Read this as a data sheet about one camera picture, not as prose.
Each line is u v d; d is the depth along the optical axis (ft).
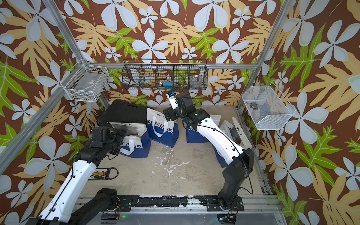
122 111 3.55
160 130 2.89
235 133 2.35
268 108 2.75
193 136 2.85
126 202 2.43
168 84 3.13
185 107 1.85
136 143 2.46
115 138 2.02
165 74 3.19
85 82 2.81
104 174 2.68
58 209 1.28
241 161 1.39
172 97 2.14
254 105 2.76
